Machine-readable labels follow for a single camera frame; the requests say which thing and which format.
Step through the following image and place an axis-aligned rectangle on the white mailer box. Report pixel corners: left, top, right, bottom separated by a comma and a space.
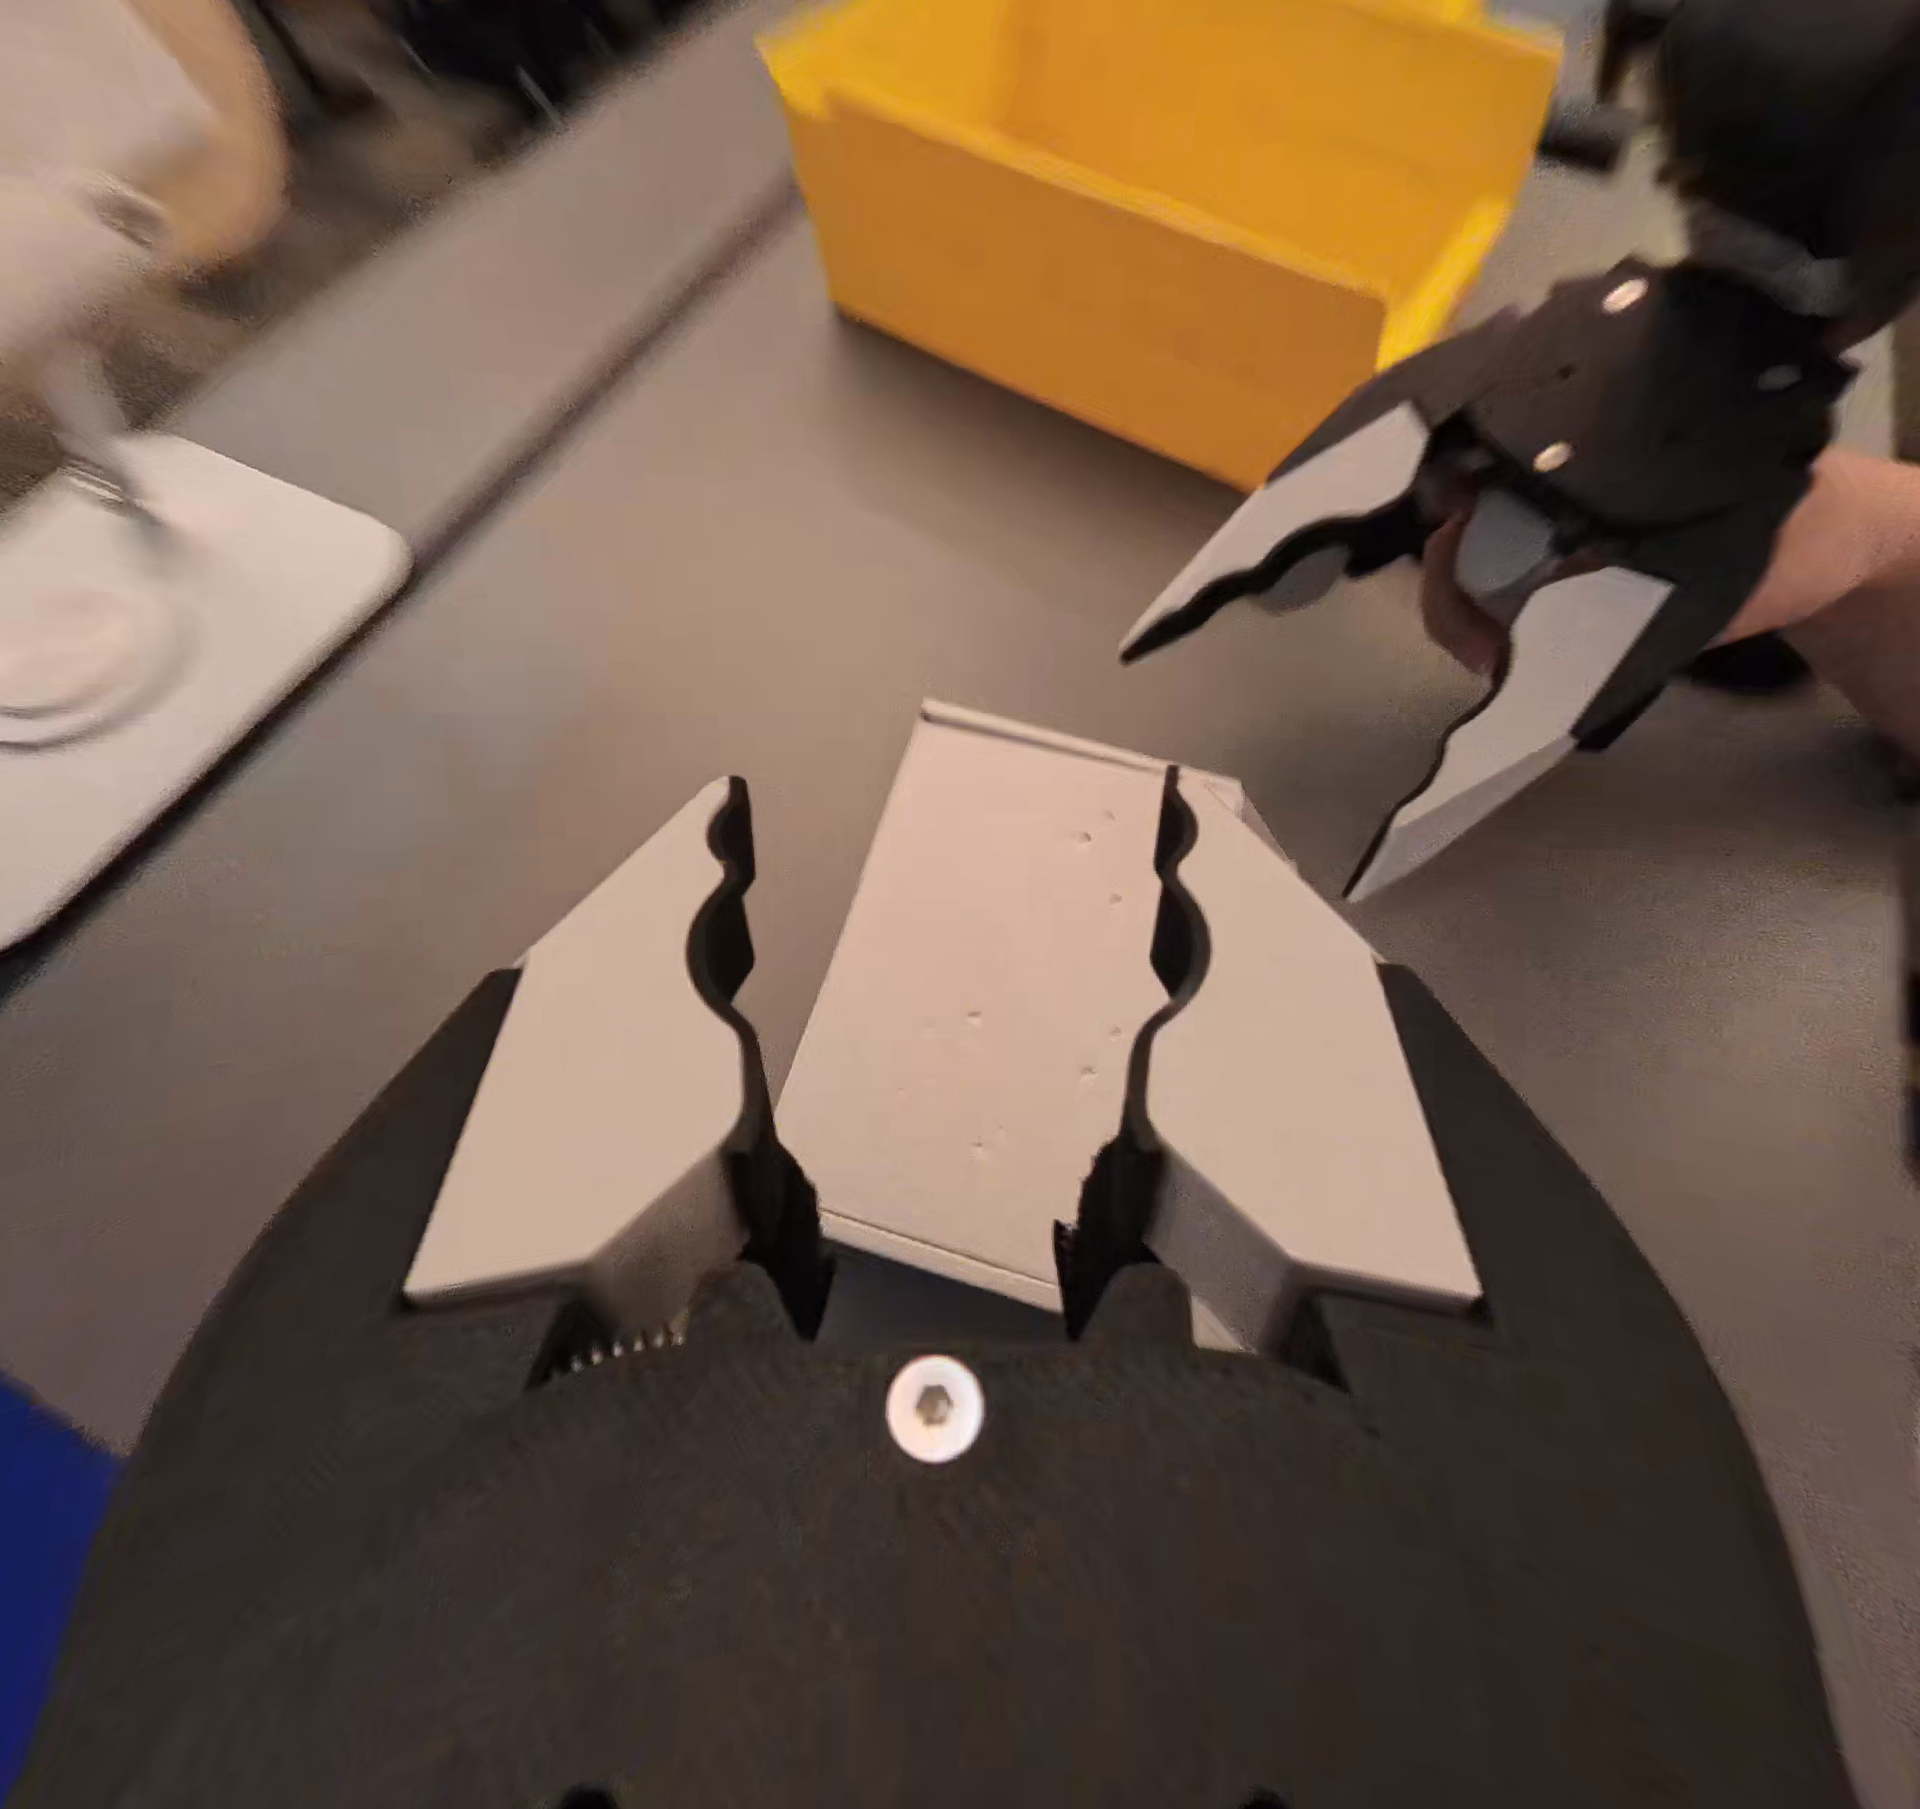
774, 698, 1301, 1312

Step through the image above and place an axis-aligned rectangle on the person's right hand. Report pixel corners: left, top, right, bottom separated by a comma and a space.
1422, 513, 1510, 682

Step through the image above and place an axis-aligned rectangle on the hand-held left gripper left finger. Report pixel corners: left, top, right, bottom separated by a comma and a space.
405, 773, 835, 1339

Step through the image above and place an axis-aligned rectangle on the person's right forearm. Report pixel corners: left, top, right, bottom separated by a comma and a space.
1722, 444, 1920, 642

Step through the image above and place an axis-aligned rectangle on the yellow plastic bin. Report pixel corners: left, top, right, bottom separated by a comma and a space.
759, 0, 1564, 492

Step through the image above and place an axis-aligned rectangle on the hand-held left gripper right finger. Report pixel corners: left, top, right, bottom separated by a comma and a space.
1054, 768, 1491, 1349

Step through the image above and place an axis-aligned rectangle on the blue plastic bin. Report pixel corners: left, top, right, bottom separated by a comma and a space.
0, 1374, 123, 1809

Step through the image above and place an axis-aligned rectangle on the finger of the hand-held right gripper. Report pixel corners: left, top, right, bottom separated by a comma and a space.
1341, 572, 1674, 906
1118, 396, 1442, 663

